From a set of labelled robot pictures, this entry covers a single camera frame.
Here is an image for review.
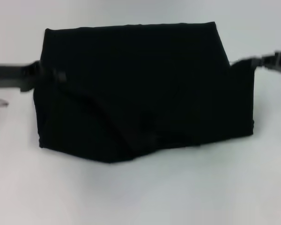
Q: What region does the black shirt with FREE print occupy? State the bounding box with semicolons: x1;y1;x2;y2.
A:
32;21;256;164

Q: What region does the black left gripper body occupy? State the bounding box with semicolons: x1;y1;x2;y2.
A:
0;63;25;92

